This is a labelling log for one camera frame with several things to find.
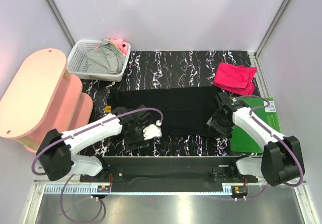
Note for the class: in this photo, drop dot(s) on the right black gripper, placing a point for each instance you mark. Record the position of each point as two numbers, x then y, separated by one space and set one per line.
226 131

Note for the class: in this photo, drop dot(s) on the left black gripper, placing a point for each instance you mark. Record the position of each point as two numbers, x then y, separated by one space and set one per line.
133 144

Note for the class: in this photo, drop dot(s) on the black daisy print t-shirt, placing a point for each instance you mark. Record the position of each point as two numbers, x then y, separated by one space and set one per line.
186 111

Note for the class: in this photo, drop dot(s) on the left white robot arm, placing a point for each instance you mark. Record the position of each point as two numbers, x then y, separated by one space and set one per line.
59 155

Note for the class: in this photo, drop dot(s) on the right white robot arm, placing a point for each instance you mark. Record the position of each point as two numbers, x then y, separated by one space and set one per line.
281 161

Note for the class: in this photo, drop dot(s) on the green folding board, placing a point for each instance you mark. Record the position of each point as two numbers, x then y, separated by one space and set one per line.
241 142

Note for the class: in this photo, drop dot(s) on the folded red t-shirt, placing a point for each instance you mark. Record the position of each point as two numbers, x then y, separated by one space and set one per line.
235 79

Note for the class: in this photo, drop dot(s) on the grey t-shirt in basket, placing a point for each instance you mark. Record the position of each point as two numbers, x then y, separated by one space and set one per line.
105 59

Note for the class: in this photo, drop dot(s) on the pink garment in basket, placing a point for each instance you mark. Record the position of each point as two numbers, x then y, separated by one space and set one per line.
122 45

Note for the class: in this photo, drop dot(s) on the white plastic laundry basket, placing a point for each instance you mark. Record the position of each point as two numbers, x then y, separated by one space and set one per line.
78 62

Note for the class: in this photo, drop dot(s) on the pink oval tiered stool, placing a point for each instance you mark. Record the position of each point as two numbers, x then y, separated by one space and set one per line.
43 96

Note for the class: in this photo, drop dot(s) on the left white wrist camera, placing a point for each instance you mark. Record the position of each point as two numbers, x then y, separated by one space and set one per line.
152 131

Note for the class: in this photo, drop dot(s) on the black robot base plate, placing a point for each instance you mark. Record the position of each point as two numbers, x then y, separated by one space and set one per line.
215 169

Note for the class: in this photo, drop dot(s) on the aluminium front rail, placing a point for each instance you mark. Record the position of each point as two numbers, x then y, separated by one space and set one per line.
144 186

